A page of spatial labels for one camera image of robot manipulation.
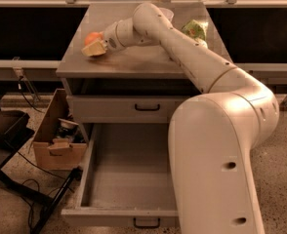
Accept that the closed grey upper drawer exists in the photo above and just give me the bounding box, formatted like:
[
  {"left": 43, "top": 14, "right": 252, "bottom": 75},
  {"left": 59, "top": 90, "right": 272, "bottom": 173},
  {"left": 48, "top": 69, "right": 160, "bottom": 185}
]
[{"left": 67, "top": 96, "right": 185, "bottom": 123}]

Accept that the cardboard box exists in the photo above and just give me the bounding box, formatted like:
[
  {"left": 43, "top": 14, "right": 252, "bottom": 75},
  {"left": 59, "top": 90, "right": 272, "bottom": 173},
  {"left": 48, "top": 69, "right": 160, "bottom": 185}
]
[{"left": 32, "top": 89, "right": 87, "bottom": 170}]

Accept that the black cable on floor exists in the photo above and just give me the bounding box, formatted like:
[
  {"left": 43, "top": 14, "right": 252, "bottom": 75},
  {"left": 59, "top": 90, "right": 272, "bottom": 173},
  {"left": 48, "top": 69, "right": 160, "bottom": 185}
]
[{"left": 16, "top": 150, "right": 75, "bottom": 231}]

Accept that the dark tray on stand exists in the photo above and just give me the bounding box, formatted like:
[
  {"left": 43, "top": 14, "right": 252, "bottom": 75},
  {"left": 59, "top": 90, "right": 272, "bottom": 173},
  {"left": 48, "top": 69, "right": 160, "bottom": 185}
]
[{"left": 0, "top": 110, "right": 29, "bottom": 144}]

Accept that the white bowl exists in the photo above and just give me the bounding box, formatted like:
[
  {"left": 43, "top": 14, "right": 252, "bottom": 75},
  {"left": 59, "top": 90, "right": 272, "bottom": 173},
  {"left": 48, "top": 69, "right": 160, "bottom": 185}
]
[{"left": 158, "top": 8, "right": 174, "bottom": 21}]

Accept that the open grey lower drawer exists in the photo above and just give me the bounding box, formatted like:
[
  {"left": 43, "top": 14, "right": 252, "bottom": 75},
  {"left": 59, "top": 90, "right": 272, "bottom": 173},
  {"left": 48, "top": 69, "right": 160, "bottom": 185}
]
[{"left": 61, "top": 124, "right": 179, "bottom": 229}]

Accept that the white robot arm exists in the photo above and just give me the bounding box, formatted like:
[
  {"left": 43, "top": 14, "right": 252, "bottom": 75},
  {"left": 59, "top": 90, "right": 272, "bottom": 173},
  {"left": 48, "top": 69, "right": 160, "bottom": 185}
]
[{"left": 82, "top": 3, "right": 279, "bottom": 234}]

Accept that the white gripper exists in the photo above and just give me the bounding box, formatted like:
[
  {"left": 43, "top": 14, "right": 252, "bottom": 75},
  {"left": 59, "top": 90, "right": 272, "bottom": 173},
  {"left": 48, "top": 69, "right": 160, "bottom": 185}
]
[{"left": 82, "top": 22, "right": 120, "bottom": 57}]

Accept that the green chip bag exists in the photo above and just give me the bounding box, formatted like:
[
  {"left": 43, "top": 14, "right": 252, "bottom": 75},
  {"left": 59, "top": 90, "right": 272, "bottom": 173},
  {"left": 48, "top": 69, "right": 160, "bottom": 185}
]
[{"left": 182, "top": 19, "right": 208, "bottom": 48}]

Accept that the orange fruit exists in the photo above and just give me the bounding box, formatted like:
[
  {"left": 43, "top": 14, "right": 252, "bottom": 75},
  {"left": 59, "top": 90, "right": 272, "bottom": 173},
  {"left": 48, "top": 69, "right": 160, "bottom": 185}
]
[{"left": 84, "top": 32, "right": 103, "bottom": 46}]

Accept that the white cup in box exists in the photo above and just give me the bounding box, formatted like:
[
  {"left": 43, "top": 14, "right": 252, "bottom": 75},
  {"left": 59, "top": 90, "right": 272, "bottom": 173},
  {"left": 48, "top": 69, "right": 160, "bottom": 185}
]
[{"left": 59, "top": 118, "right": 78, "bottom": 130}]

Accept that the black stand frame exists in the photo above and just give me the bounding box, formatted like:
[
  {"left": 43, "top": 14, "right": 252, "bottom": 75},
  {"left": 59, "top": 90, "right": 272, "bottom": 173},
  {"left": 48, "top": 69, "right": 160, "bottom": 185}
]
[{"left": 0, "top": 128, "right": 82, "bottom": 234}]

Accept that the grey drawer cabinet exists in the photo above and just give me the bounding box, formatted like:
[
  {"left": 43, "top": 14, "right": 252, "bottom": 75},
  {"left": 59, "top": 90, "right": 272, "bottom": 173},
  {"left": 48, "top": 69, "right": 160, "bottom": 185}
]
[{"left": 55, "top": 1, "right": 239, "bottom": 148}]

